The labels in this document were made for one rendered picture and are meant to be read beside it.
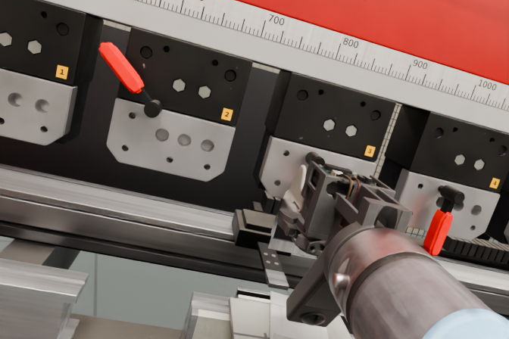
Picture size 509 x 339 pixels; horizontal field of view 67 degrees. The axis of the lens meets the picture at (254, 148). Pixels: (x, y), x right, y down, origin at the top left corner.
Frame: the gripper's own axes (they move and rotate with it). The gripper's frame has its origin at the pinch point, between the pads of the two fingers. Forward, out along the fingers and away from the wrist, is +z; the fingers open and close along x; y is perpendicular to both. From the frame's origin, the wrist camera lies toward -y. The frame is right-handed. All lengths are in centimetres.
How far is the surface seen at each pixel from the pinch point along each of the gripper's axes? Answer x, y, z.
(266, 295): -1.6, -18.7, 7.6
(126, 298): 26, -119, 145
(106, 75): 39, 3, 57
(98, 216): 29.5, -21.7, 30.4
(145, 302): 16, -119, 144
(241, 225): 1.2, -16.3, 27.6
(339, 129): -3.0, 9.9, 2.8
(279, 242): -0.9, -9.2, 6.9
